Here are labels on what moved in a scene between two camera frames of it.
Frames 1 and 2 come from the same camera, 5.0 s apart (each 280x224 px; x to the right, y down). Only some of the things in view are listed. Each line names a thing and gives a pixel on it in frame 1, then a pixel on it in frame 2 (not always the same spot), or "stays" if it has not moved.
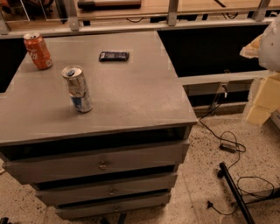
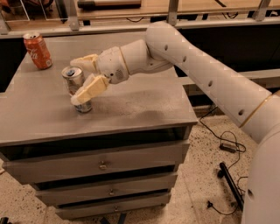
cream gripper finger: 252,50 -> 89,62
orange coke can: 38,51 stays
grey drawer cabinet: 122,158 stays
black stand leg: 223,172 stays
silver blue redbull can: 78,88 stays
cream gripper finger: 267,101 -> 93,86
